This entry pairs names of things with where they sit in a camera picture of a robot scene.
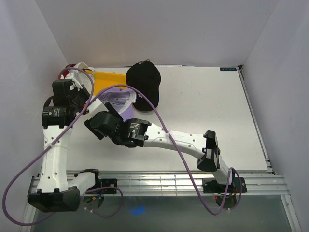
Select purple visor cap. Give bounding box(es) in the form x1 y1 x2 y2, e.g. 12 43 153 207
98 87 137 121

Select black baseball cap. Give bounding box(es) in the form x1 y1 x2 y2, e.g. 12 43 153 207
126 60 161 108

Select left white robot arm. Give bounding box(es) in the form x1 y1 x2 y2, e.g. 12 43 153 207
28 79 102 212

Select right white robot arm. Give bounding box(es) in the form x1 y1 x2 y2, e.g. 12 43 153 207
84 111 236 192

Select red baseball cap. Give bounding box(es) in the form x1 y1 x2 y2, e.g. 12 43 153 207
62 63 76 78

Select white baseball cap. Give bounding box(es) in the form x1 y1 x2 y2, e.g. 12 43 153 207
72 62 96 86

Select yellow plastic tray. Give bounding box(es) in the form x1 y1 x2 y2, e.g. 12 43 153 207
87 70 126 95

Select blue table label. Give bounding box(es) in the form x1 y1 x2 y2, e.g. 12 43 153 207
220 67 237 72

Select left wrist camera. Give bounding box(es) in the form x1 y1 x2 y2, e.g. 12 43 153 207
58 72 83 90

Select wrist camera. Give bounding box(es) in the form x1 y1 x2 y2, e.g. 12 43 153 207
58 72 83 90
84 99 107 116

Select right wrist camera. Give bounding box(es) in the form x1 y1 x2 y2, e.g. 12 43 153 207
84 99 107 116

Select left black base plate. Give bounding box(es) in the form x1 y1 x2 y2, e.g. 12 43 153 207
86 178 118 195

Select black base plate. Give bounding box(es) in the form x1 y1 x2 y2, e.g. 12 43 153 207
202 177 247 194
86 178 118 195

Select aluminium frame rail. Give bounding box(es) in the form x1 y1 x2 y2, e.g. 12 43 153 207
20 169 304 232

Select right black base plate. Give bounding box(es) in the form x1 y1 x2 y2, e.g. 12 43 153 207
202 177 247 194

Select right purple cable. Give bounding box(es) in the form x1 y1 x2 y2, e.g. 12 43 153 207
85 84 242 216

